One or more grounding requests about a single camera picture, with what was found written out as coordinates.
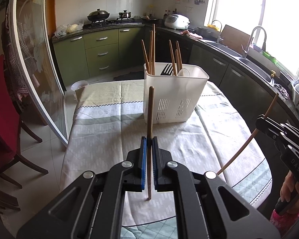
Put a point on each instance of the pale patterned tablecloth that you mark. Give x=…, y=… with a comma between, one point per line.
x=102, y=134

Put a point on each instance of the black plastic fork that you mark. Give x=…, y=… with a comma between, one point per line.
x=167, y=69

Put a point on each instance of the clear plastic bag with food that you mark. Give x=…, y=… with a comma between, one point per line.
x=69, y=28

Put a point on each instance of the black frying pan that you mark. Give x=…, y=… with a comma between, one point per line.
x=149, y=18

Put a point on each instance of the dark sauce bottles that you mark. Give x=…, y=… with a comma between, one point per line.
x=169, y=13

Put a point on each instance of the bright kitchen window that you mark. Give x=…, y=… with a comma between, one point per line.
x=264, y=17

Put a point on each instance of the bunch of wooden chopsticks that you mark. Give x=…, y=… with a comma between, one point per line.
x=153, y=49

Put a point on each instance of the dark scouring pad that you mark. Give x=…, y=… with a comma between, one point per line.
x=281, y=90

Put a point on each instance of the white wall outlet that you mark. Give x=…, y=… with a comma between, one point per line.
x=188, y=9

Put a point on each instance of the small steel lidded pot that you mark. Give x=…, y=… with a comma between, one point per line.
x=125, y=15

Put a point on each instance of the wooden cutting board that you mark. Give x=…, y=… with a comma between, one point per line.
x=235, y=37

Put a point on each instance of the stainless steel double sink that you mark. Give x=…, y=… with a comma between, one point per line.
x=239, y=56

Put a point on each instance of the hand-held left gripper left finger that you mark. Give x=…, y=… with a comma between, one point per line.
x=144, y=165

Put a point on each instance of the pink dish cloth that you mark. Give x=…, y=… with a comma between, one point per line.
x=193, y=34

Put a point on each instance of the white rice cooker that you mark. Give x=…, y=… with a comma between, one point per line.
x=177, y=21

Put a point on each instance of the tall chrome faucet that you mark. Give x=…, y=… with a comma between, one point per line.
x=250, y=38

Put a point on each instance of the black lidded wok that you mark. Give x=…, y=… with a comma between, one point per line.
x=98, y=16

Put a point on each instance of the person's right forearm pink sleeve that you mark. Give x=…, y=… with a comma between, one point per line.
x=281, y=221

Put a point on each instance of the long brown chopstick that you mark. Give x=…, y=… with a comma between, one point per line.
x=241, y=152
x=150, y=109

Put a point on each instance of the flower-etched glass sliding door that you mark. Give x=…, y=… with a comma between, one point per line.
x=35, y=54

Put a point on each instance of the red upholstered wooden chair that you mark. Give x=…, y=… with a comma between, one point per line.
x=0, y=129

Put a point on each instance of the white plastic utensil holder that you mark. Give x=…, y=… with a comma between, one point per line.
x=174, y=99

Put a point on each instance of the person's right hand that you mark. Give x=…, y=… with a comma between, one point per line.
x=287, y=186

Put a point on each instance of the black gas stove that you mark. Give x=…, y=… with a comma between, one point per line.
x=112, y=23

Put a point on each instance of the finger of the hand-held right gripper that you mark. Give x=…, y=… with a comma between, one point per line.
x=266, y=127

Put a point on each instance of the clear oil bottle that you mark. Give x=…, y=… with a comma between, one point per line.
x=151, y=10

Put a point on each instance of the white plastic bin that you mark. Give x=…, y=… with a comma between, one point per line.
x=78, y=86

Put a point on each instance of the green cabinets under sink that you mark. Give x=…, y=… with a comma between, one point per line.
x=214, y=72

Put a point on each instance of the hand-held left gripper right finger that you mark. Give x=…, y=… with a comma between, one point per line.
x=155, y=165

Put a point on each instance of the yellow sponge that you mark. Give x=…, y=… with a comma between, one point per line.
x=213, y=26

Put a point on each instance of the small chrome faucet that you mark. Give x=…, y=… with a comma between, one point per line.
x=218, y=38

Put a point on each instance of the green cabinets with drawers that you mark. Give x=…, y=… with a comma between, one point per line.
x=99, y=52

